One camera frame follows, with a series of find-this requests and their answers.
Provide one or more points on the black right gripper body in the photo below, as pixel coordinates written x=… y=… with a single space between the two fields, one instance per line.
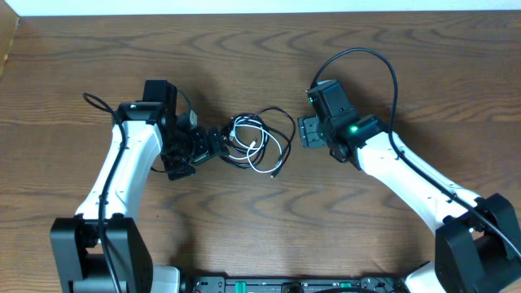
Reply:
x=310 y=129

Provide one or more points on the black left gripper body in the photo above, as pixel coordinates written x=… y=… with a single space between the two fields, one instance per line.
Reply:
x=187 y=147

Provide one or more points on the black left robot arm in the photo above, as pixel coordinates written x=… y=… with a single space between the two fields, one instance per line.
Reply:
x=100 y=249

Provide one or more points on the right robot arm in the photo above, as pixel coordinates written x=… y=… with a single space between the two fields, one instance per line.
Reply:
x=477 y=245

